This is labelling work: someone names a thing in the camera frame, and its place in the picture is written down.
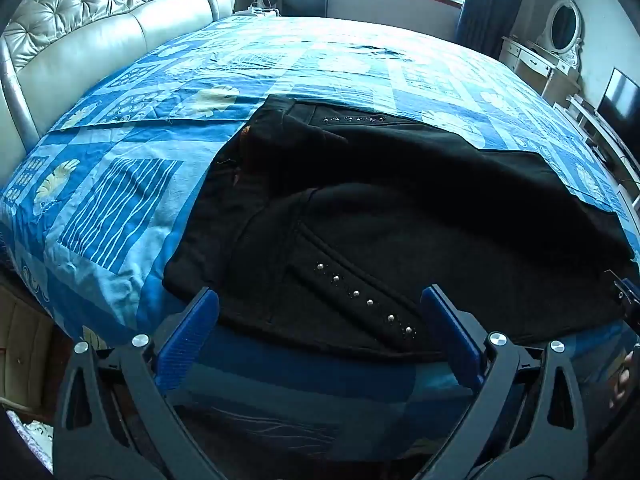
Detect black studded pants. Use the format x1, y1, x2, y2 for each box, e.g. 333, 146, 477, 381
163, 96, 639, 362

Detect person right hand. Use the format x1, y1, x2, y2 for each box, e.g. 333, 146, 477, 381
608, 344, 639, 410

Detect white tv cabinet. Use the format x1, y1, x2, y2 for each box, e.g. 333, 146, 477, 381
552, 96, 639, 219

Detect wooden bedside cabinet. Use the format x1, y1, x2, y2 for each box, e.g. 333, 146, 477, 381
0, 284, 53, 422

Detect blue patterned bed sheet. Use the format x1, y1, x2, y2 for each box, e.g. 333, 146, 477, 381
1, 15, 639, 470

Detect black flat television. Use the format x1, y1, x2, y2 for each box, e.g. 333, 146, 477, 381
597, 68, 640, 152

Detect white vanity table with mirror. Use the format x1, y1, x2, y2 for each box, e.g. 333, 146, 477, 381
499, 0, 584, 108

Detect dark blue right curtain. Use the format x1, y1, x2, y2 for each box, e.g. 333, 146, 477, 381
454, 0, 522, 58

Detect cream tufted leather headboard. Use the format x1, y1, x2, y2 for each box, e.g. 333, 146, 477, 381
1, 0, 235, 182

